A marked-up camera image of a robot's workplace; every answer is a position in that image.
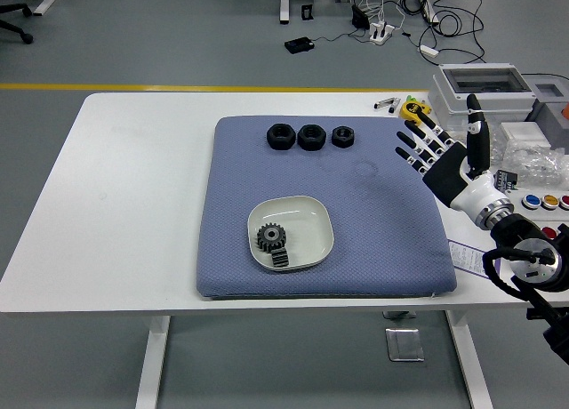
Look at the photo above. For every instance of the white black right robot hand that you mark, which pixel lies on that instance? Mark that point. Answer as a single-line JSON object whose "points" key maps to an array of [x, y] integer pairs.
{"points": [[449, 173]]}

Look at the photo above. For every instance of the large steel gear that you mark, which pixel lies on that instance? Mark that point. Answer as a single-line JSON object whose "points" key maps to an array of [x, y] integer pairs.
{"points": [[270, 236]]}

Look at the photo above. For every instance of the small dark gear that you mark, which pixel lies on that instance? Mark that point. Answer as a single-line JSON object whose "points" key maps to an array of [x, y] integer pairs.
{"points": [[280, 260]]}

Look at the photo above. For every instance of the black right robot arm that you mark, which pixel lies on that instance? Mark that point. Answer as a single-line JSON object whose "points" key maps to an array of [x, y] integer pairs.
{"points": [[515, 231]]}

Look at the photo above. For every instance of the small white box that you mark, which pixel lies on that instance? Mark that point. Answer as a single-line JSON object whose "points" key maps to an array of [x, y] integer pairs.
{"points": [[522, 132]]}

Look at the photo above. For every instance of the small black hex nut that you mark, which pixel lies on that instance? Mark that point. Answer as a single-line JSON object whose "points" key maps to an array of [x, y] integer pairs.
{"points": [[342, 137]]}

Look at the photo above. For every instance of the grey box with orange button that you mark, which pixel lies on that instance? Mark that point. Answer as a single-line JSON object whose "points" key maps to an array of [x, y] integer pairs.
{"points": [[551, 115]]}

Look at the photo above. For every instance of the large black hex nut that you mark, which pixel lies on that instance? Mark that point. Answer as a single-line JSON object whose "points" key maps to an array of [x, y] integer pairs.
{"points": [[280, 137], [311, 137]]}

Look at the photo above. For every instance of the flat black box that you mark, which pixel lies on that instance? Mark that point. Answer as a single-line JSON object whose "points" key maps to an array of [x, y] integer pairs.
{"points": [[299, 45]]}

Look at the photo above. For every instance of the small black circuit board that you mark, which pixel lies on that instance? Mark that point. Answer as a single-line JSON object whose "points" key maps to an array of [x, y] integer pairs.
{"points": [[507, 180]]}

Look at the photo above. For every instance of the flat clear plastic bag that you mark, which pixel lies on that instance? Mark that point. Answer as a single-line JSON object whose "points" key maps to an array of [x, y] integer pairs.
{"points": [[495, 131]]}

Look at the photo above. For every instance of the yellow tape measure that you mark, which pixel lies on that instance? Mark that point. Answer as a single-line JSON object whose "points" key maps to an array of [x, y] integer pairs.
{"points": [[411, 107]]}

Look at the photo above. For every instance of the clear plastic bag of parts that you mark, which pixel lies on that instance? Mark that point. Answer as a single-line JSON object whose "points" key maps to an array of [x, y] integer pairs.
{"points": [[533, 160]]}

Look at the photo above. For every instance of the purple white label card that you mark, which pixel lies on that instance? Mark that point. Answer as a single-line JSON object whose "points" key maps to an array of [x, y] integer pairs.
{"points": [[467, 258]]}

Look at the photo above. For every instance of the silver black marker pen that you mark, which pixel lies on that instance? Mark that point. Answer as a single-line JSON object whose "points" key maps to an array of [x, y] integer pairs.
{"points": [[384, 103]]}

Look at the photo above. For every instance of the grey panel with coloured buttons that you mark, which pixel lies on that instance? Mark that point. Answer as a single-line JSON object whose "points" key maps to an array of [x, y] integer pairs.
{"points": [[551, 213]]}

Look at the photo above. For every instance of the white power adapter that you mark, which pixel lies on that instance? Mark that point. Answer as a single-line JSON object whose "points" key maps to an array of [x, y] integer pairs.
{"points": [[429, 50]]}

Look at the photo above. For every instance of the white square dish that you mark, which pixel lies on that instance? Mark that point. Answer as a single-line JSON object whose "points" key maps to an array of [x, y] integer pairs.
{"points": [[306, 231]]}

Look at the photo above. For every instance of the white power strip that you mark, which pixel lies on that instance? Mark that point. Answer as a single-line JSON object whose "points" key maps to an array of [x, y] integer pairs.
{"points": [[381, 32]]}

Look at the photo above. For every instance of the black desk control panel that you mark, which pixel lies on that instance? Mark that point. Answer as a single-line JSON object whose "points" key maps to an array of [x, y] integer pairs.
{"points": [[532, 314]]}

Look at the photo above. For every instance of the metal floor plate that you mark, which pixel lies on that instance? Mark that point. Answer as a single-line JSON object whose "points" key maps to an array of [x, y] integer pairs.
{"points": [[404, 344]]}

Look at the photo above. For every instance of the black power adapter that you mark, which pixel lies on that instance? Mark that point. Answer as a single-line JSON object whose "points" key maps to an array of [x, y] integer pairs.
{"points": [[359, 17]]}

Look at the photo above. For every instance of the blue-grey padded mat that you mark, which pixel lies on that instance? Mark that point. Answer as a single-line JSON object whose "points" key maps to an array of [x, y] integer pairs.
{"points": [[266, 173]]}

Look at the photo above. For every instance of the white table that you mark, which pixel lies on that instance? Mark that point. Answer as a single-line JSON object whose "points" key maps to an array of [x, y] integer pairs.
{"points": [[133, 182]]}

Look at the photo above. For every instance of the black office chair base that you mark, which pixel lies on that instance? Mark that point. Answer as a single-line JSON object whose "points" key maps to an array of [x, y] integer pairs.
{"points": [[15, 22]]}

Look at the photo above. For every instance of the grey electrical enclosure box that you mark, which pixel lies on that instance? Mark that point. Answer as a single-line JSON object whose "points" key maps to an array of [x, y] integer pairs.
{"points": [[502, 102]]}

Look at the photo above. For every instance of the small black bracket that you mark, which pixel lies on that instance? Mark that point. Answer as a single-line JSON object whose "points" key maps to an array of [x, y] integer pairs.
{"points": [[306, 12]]}

